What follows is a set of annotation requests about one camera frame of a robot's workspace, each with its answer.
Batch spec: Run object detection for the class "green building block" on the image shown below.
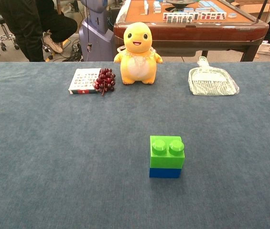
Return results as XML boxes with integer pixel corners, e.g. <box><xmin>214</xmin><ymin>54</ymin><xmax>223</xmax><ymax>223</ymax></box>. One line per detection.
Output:
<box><xmin>149</xmin><ymin>135</ymin><xmax>185</xmax><ymax>169</ymax></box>

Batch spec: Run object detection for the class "blue building block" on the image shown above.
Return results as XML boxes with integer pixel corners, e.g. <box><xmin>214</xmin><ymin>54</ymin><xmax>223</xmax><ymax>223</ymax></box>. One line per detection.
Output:
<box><xmin>149</xmin><ymin>167</ymin><xmax>182</xmax><ymax>178</ymax></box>

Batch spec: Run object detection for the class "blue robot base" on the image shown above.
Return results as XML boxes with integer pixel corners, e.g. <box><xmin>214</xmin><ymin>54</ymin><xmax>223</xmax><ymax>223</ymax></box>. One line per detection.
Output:
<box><xmin>78</xmin><ymin>0</ymin><xmax>116</xmax><ymax>62</ymax></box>

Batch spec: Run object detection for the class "dark red grape bunch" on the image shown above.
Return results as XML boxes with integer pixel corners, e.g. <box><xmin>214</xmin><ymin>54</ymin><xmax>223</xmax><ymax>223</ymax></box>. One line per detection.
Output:
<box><xmin>93</xmin><ymin>68</ymin><xmax>116</xmax><ymax>96</ymax></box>

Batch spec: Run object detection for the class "yellow plush dinosaur toy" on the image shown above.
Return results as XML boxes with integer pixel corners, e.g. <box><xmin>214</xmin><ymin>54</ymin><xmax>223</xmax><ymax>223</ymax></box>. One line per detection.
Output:
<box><xmin>113</xmin><ymin>21</ymin><xmax>163</xmax><ymax>85</ymax></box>

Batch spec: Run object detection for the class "blue table cloth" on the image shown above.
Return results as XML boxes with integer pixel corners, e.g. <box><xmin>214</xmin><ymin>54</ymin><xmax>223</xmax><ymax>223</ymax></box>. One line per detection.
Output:
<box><xmin>0</xmin><ymin>61</ymin><xmax>270</xmax><ymax>229</ymax></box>

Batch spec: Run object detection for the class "dustpan set in plastic bag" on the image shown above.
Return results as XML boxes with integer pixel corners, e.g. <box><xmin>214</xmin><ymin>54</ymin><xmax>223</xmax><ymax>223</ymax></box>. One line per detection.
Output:
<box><xmin>188</xmin><ymin>56</ymin><xmax>240</xmax><ymax>96</ymax></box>

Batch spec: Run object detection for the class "brown mahjong table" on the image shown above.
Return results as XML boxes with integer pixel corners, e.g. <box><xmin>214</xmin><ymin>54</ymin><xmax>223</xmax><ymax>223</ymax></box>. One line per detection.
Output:
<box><xmin>113</xmin><ymin>0</ymin><xmax>270</xmax><ymax>62</ymax></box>

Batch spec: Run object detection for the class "row of standing mahjong tiles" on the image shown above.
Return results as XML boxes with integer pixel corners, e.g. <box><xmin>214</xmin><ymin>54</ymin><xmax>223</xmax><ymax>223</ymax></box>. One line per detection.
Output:
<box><xmin>162</xmin><ymin>11</ymin><xmax>227</xmax><ymax>24</ymax></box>

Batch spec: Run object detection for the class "person's leg and shoe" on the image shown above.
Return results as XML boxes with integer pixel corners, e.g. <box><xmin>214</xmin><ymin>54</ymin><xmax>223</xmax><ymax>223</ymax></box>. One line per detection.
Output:
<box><xmin>0</xmin><ymin>0</ymin><xmax>78</xmax><ymax>62</ymax></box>

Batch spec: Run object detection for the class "chrome swivel stool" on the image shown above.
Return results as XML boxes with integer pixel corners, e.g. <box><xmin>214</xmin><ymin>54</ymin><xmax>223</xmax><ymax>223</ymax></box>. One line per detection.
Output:
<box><xmin>0</xmin><ymin>14</ymin><xmax>21</xmax><ymax>52</ymax></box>

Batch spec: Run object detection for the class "brown cardboard box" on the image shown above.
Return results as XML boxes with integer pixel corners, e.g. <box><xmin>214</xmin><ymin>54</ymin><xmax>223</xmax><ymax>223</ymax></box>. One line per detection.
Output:
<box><xmin>235</xmin><ymin>0</ymin><xmax>270</xmax><ymax>14</ymax></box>

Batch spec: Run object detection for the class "grey hanging cable with plug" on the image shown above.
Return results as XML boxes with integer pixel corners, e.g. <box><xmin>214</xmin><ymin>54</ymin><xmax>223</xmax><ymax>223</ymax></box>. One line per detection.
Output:
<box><xmin>85</xmin><ymin>0</ymin><xmax>92</xmax><ymax>52</ymax></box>

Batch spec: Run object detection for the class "black floor cable bundle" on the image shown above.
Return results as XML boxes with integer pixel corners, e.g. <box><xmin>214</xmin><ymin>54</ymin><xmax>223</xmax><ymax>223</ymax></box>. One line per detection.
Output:
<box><xmin>63</xmin><ymin>42</ymin><xmax>84</xmax><ymax>62</ymax></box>

